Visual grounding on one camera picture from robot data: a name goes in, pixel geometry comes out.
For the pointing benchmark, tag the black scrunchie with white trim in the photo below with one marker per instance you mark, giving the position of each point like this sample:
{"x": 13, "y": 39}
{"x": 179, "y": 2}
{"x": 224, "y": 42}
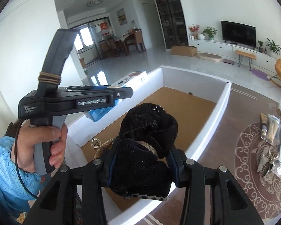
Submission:
{"x": 142, "y": 175}

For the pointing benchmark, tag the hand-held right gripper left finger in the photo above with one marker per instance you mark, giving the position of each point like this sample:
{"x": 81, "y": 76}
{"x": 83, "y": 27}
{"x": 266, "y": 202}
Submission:
{"x": 109, "y": 171}

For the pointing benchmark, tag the person's left hand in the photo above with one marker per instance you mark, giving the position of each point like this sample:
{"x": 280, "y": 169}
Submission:
{"x": 37, "y": 134}

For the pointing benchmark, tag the bushy green potted plant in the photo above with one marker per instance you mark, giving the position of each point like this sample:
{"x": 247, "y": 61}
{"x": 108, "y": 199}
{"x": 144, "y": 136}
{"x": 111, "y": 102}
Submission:
{"x": 210, "y": 32}

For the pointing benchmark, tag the silver rhinestone bow clip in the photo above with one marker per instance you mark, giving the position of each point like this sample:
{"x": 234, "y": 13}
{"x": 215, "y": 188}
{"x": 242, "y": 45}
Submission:
{"x": 265, "y": 161}

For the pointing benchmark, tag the white cardboard box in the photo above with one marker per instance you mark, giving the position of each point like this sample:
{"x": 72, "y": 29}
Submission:
{"x": 201, "y": 133}

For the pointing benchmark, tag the tan rubber band bundle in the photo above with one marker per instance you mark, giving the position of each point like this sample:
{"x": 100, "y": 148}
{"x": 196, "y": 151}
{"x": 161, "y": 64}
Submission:
{"x": 49, "y": 77}

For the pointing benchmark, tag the wooden bench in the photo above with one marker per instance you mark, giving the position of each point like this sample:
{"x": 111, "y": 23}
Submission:
{"x": 245, "y": 54}

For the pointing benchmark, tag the small green potted plant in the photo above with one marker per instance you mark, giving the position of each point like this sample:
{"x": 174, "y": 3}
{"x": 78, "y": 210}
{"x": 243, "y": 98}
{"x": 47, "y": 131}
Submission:
{"x": 260, "y": 45}

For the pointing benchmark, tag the blue and white box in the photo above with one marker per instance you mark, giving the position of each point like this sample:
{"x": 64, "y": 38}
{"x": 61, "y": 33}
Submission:
{"x": 100, "y": 113}

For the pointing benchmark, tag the red flower vase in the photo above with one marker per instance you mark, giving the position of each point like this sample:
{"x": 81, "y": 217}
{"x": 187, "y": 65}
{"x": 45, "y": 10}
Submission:
{"x": 194, "y": 30}

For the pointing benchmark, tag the brown dining chair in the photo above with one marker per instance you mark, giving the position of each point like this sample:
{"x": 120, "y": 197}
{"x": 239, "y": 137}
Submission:
{"x": 140, "y": 41}

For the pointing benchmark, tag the gold tube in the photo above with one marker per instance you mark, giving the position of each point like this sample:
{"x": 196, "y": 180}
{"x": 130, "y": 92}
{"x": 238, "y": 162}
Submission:
{"x": 264, "y": 126}

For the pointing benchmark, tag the wooden dining table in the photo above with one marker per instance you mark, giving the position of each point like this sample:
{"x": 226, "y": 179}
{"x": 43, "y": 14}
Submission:
{"x": 126, "y": 41}

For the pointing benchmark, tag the dark glass display cabinet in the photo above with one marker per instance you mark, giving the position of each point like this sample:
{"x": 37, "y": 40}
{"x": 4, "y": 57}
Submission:
{"x": 171, "y": 16}

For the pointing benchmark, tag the large green potted plant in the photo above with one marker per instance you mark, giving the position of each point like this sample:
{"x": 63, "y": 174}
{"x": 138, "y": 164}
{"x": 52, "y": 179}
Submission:
{"x": 273, "y": 46}

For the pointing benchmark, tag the dark flat floor pad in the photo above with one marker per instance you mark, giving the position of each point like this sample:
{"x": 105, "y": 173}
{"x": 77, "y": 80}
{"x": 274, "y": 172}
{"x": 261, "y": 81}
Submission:
{"x": 228, "y": 62}

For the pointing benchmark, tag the person's left forearm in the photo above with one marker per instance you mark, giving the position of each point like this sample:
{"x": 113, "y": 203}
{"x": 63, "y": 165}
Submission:
{"x": 4, "y": 187}

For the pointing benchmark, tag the purple floor mat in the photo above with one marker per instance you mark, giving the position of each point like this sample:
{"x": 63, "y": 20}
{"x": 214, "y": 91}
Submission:
{"x": 261, "y": 73}

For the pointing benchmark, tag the black television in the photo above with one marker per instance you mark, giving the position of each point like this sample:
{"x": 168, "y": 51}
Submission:
{"x": 238, "y": 34}

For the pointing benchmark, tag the brown cardboard box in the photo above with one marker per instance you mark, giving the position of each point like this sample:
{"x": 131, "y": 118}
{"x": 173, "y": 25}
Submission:
{"x": 183, "y": 51}

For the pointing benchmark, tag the round white vase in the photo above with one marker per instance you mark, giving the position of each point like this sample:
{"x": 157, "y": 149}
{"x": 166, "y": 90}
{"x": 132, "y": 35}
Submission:
{"x": 201, "y": 36}

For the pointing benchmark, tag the beige oval scratcher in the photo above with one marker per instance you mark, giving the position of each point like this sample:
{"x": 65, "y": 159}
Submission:
{"x": 209, "y": 57}

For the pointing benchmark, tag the round ceiling lamp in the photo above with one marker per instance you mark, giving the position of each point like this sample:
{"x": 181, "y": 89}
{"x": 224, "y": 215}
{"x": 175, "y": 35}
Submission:
{"x": 94, "y": 2}

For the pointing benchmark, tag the red door sign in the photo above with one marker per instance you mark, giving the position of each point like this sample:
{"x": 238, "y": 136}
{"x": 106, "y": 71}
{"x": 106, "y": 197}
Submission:
{"x": 105, "y": 29}

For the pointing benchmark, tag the wall painting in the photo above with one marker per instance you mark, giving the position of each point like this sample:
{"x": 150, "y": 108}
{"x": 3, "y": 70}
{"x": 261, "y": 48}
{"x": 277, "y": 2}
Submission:
{"x": 121, "y": 16}

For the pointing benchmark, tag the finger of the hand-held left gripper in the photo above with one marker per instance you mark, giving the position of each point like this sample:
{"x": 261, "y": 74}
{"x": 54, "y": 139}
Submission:
{"x": 124, "y": 92}

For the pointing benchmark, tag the white television console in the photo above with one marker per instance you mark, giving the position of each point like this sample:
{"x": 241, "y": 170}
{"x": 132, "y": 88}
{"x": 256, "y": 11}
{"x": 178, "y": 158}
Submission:
{"x": 215, "y": 46}

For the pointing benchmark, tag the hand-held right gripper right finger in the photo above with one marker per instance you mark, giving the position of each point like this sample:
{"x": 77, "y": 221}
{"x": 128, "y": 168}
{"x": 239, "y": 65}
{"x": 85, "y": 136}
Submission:
{"x": 175, "y": 168}

